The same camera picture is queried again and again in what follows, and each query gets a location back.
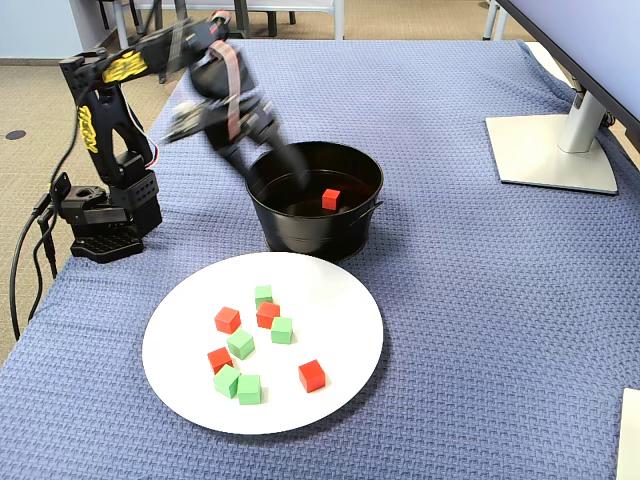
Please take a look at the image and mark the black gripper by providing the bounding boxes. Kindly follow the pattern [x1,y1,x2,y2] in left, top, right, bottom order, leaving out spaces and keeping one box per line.
[191,53,311,190]

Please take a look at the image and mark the white round plate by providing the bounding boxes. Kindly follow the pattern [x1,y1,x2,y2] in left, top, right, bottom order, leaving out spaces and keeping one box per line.
[141,251,385,436]

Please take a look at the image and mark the black metal bucket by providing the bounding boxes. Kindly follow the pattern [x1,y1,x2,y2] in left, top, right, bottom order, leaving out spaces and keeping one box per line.
[244,140,385,264]

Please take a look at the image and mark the black chair legs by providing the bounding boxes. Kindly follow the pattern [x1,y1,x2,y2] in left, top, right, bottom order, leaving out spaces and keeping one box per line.
[97,0,147,37]
[217,8,297,38]

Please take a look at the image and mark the light grey table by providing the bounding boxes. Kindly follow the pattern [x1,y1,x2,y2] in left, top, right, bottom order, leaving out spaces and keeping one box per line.
[113,0,347,54]

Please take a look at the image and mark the blue woven table cloth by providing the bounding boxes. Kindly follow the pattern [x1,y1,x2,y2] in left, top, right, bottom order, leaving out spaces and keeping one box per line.
[0,38,640,480]

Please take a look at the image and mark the grey metal legs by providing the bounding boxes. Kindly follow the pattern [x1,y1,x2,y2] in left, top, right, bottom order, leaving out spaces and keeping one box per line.
[481,0,510,41]

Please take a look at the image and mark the silver monitor stand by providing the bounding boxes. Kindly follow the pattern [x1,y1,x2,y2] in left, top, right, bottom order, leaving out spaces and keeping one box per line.
[485,74,621,196]

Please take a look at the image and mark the computer monitor screen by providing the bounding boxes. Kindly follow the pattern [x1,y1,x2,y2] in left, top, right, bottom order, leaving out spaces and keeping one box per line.
[497,0,640,124]

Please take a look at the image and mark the white flat object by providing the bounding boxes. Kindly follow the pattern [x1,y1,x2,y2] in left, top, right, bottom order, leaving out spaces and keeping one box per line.
[617,387,640,480]

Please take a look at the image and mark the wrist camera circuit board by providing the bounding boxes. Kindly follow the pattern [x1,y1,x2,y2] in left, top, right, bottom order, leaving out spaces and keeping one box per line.
[159,97,226,144]

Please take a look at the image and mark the dark grey metal frame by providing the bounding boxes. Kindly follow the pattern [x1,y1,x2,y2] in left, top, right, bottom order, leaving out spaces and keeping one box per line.
[152,0,251,84]

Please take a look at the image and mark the thin black camera cable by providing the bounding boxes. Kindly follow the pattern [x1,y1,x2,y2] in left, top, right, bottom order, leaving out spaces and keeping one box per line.
[49,84,91,181]

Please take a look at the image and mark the short black base cable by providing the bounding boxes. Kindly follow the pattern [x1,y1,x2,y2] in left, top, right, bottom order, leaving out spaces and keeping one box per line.
[27,209,59,324]

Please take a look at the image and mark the long black base cable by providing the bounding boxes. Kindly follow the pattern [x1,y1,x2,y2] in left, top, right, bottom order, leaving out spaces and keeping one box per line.
[6,199,46,344]

